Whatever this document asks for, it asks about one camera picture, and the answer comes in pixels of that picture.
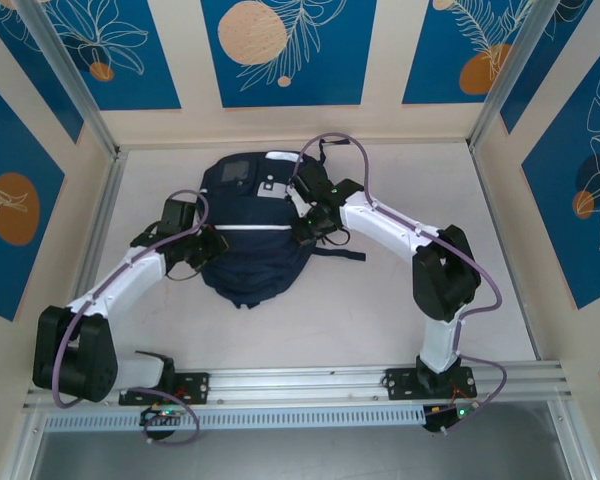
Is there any navy blue backpack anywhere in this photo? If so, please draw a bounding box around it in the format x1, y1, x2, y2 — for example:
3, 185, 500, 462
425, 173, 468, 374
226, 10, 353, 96
199, 138, 367, 310

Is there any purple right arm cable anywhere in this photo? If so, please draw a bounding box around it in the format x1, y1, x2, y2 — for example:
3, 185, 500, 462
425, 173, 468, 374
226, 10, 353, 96
290, 131, 509, 436

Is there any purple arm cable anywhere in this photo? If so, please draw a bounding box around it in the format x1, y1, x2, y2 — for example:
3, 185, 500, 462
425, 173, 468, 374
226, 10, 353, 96
52, 188, 211, 446
290, 131, 509, 436

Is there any aluminium side rail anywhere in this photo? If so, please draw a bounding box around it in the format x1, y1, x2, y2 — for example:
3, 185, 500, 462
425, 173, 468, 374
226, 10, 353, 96
54, 152, 127, 374

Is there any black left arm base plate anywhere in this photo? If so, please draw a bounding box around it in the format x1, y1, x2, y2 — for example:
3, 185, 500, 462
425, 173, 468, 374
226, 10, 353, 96
118, 370, 211, 406

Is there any aluminium frame post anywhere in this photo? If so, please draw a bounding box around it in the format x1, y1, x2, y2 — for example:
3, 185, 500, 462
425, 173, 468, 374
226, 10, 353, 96
467, 0, 544, 154
13, 0, 121, 160

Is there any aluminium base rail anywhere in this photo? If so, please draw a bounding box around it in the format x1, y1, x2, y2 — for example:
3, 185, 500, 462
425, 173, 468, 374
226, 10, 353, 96
22, 360, 576, 412

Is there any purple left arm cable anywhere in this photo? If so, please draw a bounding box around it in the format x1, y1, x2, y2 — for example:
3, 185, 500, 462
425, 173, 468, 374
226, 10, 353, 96
52, 188, 211, 446

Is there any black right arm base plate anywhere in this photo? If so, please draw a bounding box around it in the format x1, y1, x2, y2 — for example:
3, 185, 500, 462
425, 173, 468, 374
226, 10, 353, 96
383, 366, 479, 401

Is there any grey slotted cable duct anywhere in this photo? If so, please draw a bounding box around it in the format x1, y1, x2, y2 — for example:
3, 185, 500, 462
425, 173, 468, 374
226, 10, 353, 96
43, 405, 429, 432

